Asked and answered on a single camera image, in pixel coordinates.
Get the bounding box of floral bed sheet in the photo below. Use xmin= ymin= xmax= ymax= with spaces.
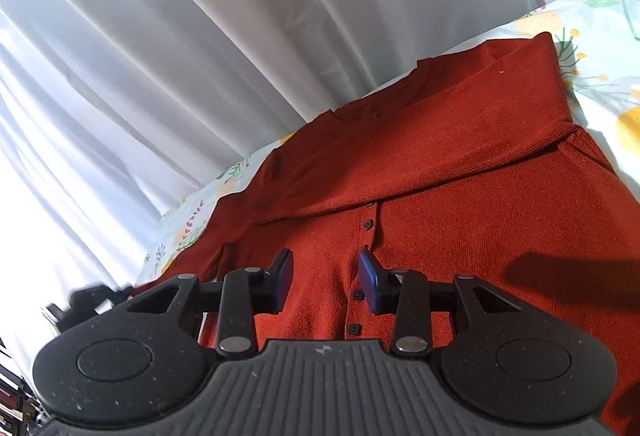
xmin=140 ymin=0 xmax=640 ymax=287

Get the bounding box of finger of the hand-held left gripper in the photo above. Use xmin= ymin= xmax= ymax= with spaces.
xmin=44 ymin=285 xmax=135 ymax=333

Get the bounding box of red knit cardigan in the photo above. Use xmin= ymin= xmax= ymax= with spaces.
xmin=132 ymin=32 xmax=640 ymax=436

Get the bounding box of white curtain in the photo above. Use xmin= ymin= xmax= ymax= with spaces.
xmin=0 ymin=0 xmax=640 ymax=357

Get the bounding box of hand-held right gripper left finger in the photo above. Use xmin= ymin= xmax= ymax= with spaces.
xmin=127 ymin=248 xmax=294 ymax=360

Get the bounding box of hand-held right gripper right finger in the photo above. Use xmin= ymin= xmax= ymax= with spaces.
xmin=357 ymin=249 xmax=534 ymax=359

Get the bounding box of dark shelf with books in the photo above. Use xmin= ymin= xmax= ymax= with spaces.
xmin=0 ymin=336 xmax=47 ymax=436

